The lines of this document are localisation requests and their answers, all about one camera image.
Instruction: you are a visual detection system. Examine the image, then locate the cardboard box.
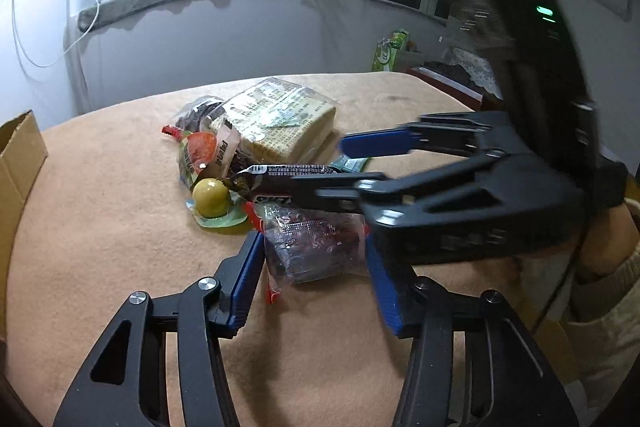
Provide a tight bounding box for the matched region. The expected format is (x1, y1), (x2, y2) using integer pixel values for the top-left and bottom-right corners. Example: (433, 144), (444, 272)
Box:
(0, 109), (49, 343)

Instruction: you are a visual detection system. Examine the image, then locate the brown snack sachet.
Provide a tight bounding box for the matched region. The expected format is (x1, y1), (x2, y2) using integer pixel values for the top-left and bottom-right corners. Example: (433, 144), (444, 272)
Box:
(212, 119), (241, 178)

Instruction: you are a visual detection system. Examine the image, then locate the red wooden cabinet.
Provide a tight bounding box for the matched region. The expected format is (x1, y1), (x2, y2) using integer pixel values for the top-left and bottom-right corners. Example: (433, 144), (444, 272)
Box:
(406, 62), (485, 112)

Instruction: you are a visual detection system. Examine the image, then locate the white cable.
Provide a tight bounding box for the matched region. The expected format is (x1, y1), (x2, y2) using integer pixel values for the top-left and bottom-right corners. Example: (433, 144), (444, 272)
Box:
(12, 0), (103, 68)

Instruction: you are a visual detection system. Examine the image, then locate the person's right forearm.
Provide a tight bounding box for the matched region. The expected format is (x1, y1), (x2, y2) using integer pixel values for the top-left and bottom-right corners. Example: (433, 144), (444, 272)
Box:
(567, 199), (640, 388)

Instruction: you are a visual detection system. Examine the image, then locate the white pipe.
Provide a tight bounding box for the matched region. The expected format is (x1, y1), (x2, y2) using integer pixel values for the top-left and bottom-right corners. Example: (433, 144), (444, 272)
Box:
(64, 0), (108, 115)

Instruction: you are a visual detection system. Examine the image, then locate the green printed package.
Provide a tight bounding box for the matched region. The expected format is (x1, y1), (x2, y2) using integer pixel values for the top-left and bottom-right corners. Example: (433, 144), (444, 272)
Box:
(371, 29), (411, 72)

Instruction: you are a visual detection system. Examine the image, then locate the chocolate bar brown wrapper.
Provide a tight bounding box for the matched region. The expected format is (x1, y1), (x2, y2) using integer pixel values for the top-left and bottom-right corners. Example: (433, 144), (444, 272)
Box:
(225, 162), (341, 200)
(247, 192), (296, 208)

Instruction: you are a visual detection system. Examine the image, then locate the clear bag of red snacks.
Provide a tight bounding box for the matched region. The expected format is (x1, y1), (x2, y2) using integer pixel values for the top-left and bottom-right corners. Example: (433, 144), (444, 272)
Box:
(245, 201), (373, 305)

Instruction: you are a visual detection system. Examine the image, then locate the clear pack of wafer biscuits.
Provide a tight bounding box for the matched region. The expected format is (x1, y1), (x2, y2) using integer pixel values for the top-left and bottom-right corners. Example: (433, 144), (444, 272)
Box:
(209, 78), (338, 162)

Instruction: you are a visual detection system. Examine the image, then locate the orange jelly cup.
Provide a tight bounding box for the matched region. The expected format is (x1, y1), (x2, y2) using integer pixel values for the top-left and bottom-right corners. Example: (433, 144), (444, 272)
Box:
(179, 131), (221, 188)

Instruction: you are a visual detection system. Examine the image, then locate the white lace cloth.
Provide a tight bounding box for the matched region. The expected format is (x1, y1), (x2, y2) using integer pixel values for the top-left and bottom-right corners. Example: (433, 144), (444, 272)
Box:
(442, 47), (503, 100)

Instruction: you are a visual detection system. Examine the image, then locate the yellow-green jelly cup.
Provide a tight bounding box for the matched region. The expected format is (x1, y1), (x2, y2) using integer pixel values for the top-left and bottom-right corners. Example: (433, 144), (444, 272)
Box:
(186, 176), (251, 233)

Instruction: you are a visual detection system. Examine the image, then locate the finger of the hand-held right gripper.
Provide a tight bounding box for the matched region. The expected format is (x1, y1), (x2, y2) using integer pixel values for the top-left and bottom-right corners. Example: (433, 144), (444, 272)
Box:
(342, 111), (531, 158)
(287, 152), (583, 220)

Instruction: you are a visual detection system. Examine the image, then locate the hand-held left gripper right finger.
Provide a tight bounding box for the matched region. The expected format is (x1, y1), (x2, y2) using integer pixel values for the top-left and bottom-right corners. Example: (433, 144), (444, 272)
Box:
(364, 237), (581, 427)

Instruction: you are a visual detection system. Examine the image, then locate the dark dried fruit zip bag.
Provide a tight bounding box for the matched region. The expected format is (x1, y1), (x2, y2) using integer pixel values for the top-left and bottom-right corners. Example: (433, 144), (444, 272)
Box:
(161, 96), (226, 140)

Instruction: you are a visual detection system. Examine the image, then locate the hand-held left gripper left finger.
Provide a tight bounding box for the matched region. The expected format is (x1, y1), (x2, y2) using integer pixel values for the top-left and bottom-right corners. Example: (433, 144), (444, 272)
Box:
(52, 231), (266, 427)

